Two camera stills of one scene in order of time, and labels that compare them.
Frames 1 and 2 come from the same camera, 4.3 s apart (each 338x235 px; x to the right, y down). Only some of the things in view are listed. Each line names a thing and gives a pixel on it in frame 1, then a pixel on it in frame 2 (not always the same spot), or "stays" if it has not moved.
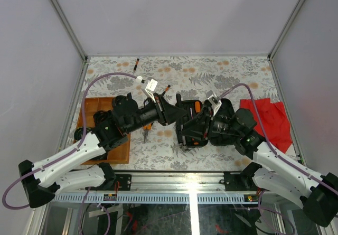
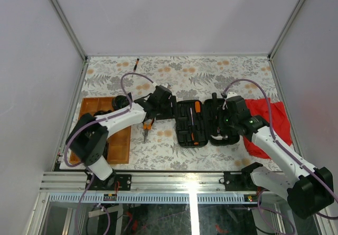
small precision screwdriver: [137, 62] stays
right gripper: [199, 128] -> [221, 127]
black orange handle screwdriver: [197, 106] stays
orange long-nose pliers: [146, 129] stays
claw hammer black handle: [178, 125] -> [214, 115]
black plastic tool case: [202, 125] stays
